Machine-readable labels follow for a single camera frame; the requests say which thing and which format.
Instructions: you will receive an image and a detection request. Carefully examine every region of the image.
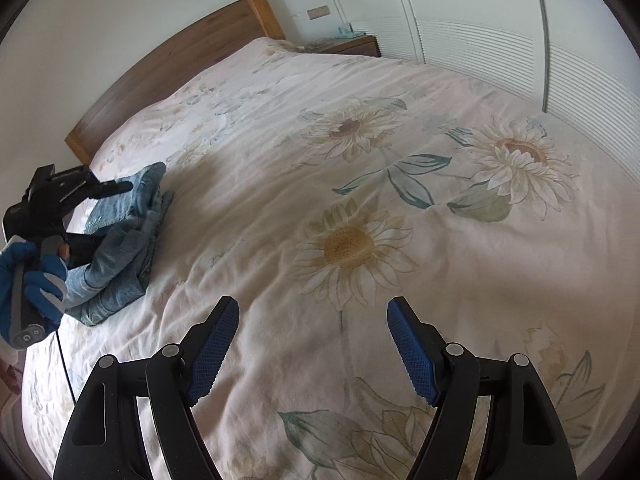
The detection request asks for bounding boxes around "wooden nightstand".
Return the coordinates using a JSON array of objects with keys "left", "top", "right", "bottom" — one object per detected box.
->
[{"left": 305, "top": 34, "right": 383, "bottom": 58}]

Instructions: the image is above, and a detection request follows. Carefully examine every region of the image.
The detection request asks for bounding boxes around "black cable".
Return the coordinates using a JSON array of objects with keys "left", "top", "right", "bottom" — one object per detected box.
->
[{"left": 52, "top": 327, "right": 79, "bottom": 407}]

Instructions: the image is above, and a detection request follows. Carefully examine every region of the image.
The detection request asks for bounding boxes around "blue denim jacket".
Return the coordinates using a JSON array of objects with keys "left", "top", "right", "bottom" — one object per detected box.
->
[{"left": 60, "top": 161, "right": 175, "bottom": 328}]

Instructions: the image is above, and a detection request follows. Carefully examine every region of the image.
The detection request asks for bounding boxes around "wooden headboard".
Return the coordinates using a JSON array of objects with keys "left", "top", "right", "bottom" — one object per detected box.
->
[{"left": 65, "top": 0, "right": 286, "bottom": 166}]

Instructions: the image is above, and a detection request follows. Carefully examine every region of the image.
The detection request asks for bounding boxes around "floral pink bed sheet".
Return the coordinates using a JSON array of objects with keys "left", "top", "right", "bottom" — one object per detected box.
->
[{"left": 20, "top": 35, "right": 640, "bottom": 480}]

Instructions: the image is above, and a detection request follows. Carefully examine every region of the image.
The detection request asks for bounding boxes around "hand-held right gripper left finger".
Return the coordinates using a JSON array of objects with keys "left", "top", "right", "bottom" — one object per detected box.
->
[{"left": 52, "top": 296, "right": 240, "bottom": 480}]

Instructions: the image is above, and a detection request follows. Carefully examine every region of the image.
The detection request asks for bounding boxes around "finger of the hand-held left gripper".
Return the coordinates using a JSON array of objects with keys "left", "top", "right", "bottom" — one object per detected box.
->
[
  {"left": 62, "top": 232, "right": 110, "bottom": 267},
  {"left": 92, "top": 181, "right": 135, "bottom": 200}
]

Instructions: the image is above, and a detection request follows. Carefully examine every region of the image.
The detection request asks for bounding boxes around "white wardrobe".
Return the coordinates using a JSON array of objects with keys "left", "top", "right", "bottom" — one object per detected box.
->
[{"left": 317, "top": 0, "right": 640, "bottom": 171}]

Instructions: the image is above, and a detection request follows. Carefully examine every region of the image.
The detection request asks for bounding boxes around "person's left hand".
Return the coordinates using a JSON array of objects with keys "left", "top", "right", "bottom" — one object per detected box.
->
[{"left": 0, "top": 240, "right": 69, "bottom": 343}]

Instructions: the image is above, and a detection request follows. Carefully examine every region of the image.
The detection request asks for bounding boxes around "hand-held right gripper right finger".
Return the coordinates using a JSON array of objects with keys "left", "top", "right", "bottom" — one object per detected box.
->
[{"left": 386, "top": 296, "right": 576, "bottom": 480}]

